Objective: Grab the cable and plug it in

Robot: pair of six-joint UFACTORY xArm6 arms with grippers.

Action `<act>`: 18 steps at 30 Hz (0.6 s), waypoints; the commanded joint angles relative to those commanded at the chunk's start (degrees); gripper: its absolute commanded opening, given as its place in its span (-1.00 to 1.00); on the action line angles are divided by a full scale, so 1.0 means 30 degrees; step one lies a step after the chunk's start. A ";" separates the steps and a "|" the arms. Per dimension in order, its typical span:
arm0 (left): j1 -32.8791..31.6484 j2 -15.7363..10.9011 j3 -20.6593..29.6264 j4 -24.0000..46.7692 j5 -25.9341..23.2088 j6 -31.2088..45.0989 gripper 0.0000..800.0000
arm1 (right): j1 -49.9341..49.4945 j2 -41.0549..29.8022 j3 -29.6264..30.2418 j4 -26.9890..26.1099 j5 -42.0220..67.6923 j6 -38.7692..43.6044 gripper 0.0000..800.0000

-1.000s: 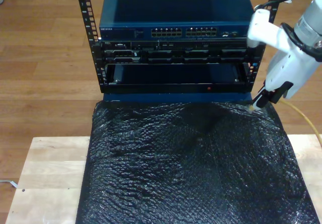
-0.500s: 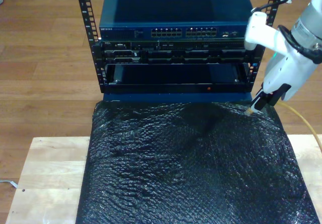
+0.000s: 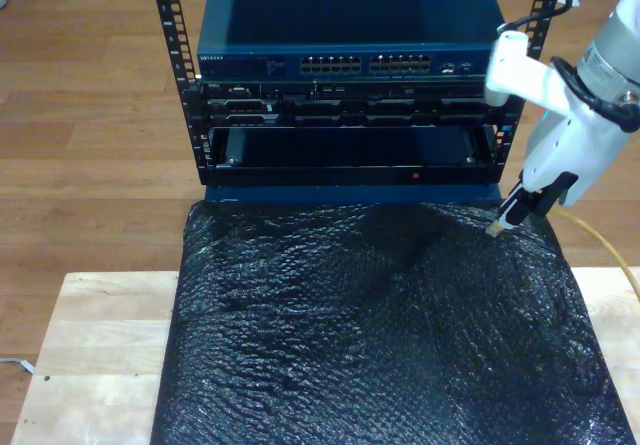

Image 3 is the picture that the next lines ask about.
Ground yellow network cable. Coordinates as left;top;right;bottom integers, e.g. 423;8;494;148
486;207;640;302

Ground black rack server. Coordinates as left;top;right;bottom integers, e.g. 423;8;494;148
180;80;504;129

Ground grey flat ribbon cable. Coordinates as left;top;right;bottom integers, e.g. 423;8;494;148
0;356;37;374

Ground blue network switch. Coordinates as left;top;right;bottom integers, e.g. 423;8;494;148
196;0;506;84

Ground black bubble wrap mat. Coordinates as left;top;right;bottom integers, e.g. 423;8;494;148
149;199;639;445

